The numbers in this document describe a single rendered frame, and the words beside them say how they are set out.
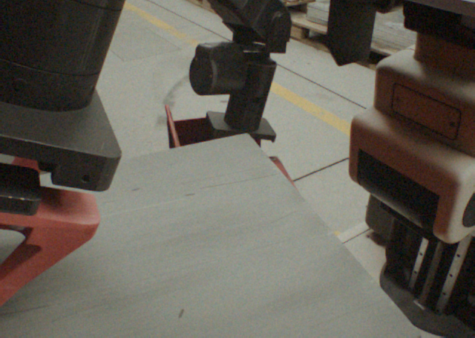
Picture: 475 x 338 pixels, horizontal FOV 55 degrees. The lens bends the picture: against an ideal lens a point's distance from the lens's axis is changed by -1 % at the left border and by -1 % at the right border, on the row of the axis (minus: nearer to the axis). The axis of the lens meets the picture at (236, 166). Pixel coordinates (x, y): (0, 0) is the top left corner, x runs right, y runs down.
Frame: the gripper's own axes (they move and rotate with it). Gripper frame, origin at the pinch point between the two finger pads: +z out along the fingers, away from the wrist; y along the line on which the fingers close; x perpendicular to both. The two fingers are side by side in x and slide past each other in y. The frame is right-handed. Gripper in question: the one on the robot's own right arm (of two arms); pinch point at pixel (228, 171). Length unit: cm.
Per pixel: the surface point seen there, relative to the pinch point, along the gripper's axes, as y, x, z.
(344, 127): -106, -131, 45
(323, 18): -138, -255, 14
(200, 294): 18, 48, -22
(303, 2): -153, -333, 17
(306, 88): -104, -181, 45
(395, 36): -161, -196, 6
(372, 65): -156, -203, 28
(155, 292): 20, 48, -22
